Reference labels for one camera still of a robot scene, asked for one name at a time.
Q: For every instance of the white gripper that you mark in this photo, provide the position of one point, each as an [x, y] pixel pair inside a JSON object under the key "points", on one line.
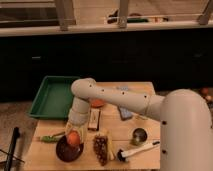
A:
{"points": [[78, 115]]}

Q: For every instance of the orange apple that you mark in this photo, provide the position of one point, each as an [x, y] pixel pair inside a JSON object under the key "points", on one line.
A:
{"points": [[73, 139]]}

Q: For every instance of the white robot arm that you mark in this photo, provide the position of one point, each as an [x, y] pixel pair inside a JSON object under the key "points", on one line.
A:
{"points": [[186, 122]]}

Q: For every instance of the purple bowl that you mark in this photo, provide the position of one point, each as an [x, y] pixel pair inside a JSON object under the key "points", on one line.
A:
{"points": [[68, 153]]}

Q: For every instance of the orange bowl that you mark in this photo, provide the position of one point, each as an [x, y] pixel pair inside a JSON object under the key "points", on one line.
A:
{"points": [[97, 103]]}

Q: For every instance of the wooden block with metal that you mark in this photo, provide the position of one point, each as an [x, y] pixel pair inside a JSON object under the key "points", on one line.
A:
{"points": [[93, 123]]}

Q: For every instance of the brown grape bunch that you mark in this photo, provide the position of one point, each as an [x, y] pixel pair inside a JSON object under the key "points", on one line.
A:
{"points": [[100, 148]]}

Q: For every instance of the yellow banana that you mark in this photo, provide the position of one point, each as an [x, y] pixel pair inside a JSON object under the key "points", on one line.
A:
{"points": [[110, 147]]}

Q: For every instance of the green plastic tray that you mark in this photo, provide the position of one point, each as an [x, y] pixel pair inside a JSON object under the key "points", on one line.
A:
{"points": [[53, 99]]}

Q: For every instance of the blue sponge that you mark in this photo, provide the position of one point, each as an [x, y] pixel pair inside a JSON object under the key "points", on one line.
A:
{"points": [[125, 114]]}

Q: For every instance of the black tripod stand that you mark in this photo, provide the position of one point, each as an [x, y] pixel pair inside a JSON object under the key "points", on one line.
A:
{"points": [[11, 158]]}

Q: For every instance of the grey blue cloth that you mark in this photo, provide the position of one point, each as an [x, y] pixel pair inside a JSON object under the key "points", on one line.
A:
{"points": [[123, 88]]}

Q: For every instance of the small metal cup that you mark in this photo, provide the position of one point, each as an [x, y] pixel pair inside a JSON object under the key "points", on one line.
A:
{"points": [[139, 136]]}

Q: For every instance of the green handled spoon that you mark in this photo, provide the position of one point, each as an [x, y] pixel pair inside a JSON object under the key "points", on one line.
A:
{"points": [[51, 138]]}

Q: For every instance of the white handled brush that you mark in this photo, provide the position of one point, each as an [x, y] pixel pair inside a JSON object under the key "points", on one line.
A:
{"points": [[123, 155]]}

